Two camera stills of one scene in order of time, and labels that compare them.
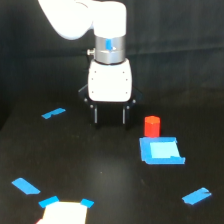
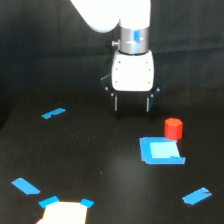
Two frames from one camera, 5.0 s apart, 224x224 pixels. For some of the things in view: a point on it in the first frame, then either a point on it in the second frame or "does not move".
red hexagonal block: [152, 126] → [173, 128]
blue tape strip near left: [25, 186] does not move
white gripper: [110, 86] → [132, 73]
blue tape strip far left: [53, 112] does not move
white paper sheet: [64, 212] does not move
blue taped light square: [160, 151] does not move
